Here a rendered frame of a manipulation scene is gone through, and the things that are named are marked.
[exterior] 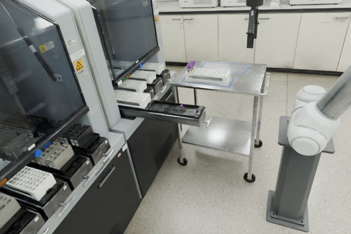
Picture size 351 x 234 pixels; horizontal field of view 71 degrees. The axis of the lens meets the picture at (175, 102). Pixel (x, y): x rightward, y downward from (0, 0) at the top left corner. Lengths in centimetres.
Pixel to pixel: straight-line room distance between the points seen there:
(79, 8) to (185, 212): 148
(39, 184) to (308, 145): 111
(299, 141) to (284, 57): 259
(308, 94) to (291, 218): 91
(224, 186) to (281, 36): 220
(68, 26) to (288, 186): 148
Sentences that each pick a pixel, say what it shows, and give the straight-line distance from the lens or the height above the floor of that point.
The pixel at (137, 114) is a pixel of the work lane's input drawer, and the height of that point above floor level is 78.
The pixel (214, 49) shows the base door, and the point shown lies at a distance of 373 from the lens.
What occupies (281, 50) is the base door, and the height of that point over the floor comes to 33.
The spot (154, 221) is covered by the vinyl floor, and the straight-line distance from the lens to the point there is 193.
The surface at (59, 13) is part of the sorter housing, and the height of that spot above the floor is 143.
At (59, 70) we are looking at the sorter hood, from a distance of 117.
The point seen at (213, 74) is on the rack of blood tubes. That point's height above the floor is 88.
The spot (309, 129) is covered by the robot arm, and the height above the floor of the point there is 93.
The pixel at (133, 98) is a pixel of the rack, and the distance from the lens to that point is 153.
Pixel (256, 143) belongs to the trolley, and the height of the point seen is 6.
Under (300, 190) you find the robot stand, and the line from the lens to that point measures 171.
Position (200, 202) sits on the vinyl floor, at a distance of 198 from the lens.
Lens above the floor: 161
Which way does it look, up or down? 32 degrees down
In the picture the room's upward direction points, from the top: 7 degrees counter-clockwise
